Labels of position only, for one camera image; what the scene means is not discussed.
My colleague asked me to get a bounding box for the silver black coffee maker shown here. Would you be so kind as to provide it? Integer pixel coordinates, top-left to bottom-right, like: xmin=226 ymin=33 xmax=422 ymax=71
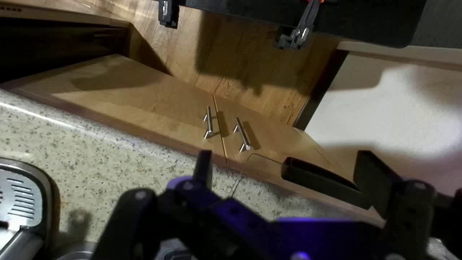
xmin=0 ymin=157 xmax=63 ymax=260

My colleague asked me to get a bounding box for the black robot stand platform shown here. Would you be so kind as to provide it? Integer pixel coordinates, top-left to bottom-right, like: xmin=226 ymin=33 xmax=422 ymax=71
xmin=182 ymin=0 xmax=431 ymax=49

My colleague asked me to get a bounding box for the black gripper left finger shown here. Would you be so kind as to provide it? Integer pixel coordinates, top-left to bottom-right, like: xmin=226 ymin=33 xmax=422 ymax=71
xmin=91 ymin=149 xmax=272 ymax=260

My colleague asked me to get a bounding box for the black metal clamp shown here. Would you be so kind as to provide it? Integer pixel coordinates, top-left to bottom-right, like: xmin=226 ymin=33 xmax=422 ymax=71
xmin=276 ymin=0 xmax=325 ymax=50

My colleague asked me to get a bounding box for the wooden base cabinet door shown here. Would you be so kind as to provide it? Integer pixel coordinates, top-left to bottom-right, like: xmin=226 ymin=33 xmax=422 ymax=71
xmin=2 ymin=53 xmax=229 ymax=160
xmin=214 ymin=88 xmax=387 ymax=225

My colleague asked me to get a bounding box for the black metal bracket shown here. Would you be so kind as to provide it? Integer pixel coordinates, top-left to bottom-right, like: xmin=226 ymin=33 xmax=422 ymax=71
xmin=156 ymin=0 xmax=181 ymax=29

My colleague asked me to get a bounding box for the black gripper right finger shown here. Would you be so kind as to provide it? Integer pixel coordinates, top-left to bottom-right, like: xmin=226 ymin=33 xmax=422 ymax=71
xmin=354 ymin=149 xmax=462 ymax=260

